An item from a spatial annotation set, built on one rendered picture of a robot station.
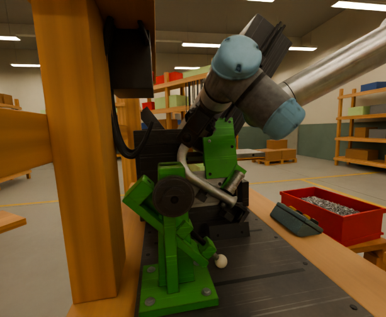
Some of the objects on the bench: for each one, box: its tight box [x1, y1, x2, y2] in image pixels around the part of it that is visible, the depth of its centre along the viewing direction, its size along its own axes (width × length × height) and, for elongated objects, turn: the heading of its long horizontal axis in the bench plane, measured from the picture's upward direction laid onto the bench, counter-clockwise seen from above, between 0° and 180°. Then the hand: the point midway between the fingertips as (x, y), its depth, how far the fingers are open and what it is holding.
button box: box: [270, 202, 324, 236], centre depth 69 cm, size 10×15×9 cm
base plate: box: [134, 201, 374, 317], centre depth 83 cm, size 42×110×2 cm
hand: (194, 132), depth 66 cm, fingers closed on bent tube, 3 cm apart
